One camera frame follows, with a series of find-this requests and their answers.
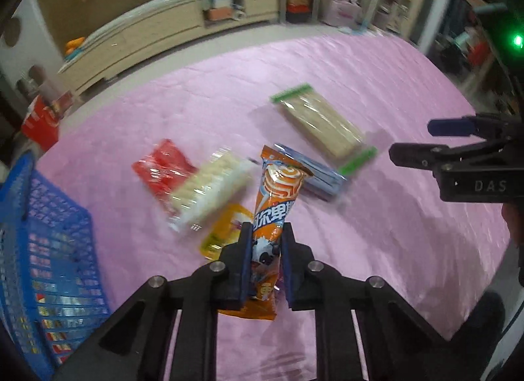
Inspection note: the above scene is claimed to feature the orange yellow snack bag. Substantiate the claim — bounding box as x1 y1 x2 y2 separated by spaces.
199 204 253 261

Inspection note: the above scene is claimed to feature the clear cracker pack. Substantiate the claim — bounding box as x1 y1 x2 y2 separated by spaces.
167 149 256 232

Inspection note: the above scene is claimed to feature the orange cone snack pack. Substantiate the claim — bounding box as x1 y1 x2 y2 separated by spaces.
221 146 312 321

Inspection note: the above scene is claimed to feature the blue biscuit roll pack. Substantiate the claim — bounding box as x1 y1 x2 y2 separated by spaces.
273 143 346 201

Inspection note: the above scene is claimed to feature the green edged wafer pack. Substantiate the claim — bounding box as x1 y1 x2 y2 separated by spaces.
270 83 378 177

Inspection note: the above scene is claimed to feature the small red snack pack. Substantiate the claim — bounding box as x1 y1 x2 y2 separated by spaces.
131 139 197 212

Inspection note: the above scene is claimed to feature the person's hand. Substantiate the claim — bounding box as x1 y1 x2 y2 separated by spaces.
501 203 524 246

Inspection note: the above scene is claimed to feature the pink tablecloth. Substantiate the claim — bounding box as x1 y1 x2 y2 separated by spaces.
37 34 523 380

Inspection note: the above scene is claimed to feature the pink gift bag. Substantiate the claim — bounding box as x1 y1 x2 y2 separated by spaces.
323 0 362 29

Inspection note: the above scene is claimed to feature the blue plastic basket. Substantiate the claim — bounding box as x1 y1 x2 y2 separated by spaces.
1 152 110 380

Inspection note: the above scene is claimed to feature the cream TV cabinet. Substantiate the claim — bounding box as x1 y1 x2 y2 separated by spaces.
58 0 279 95

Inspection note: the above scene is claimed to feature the red paper bag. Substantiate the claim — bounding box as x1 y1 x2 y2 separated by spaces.
21 91 74 152

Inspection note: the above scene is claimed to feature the plate of oranges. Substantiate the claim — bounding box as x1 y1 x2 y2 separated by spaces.
65 37 86 57

